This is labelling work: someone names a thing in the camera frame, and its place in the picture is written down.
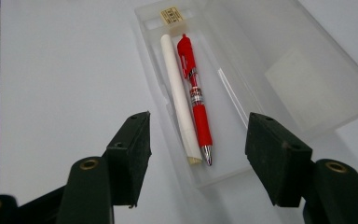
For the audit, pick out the clear plastic pencil case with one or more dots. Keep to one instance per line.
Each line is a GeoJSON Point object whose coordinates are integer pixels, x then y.
{"type": "Point", "coordinates": [236, 77]}

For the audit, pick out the white table with wooden edge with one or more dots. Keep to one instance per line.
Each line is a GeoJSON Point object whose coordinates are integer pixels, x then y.
{"type": "Point", "coordinates": [59, 77]}

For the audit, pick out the red pen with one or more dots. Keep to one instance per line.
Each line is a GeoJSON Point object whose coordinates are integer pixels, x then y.
{"type": "Point", "coordinates": [199, 118]}

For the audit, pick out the small beige eraser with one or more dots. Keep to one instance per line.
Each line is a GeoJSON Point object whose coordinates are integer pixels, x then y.
{"type": "Point", "coordinates": [172, 17]}

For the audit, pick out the white pencil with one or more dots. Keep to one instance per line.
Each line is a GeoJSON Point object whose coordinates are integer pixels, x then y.
{"type": "Point", "coordinates": [180, 99]}

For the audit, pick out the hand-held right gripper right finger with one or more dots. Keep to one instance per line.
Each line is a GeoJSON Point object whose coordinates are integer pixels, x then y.
{"type": "Point", "coordinates": [276, 165]}

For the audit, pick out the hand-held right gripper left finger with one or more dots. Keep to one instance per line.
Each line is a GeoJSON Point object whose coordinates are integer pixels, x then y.
{"type": "Point", "coordinates": [132, 161]}

